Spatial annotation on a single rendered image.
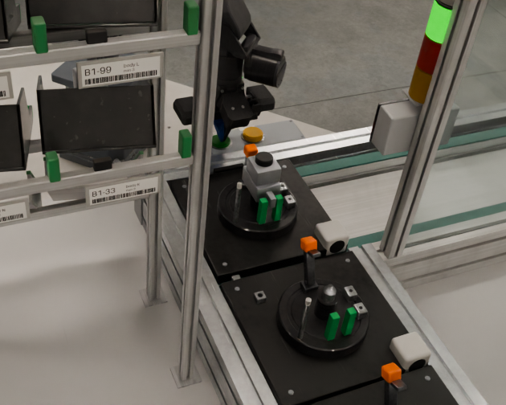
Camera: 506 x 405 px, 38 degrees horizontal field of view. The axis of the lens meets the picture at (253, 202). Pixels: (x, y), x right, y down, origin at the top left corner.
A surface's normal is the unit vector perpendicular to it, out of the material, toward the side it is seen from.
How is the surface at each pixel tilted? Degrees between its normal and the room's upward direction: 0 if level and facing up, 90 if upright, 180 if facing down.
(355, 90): 0
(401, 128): 90
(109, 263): 0
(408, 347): 0
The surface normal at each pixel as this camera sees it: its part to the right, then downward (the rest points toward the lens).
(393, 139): 0.39, 0.65
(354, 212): 0.10, -0.74
